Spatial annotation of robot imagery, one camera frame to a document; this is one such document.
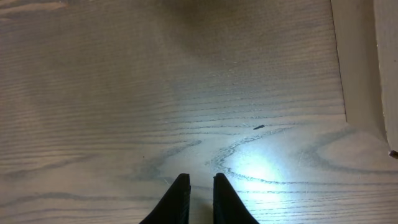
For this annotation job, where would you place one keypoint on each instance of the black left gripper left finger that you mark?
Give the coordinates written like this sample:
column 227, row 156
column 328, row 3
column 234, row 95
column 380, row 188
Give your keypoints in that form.
column 174, row 206

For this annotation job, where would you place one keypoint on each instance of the brown cardboard box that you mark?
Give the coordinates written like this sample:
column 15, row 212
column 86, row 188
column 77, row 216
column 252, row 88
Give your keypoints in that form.
column 366, row 43

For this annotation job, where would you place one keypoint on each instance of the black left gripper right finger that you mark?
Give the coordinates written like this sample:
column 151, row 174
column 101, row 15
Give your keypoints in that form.
column 227, row 206

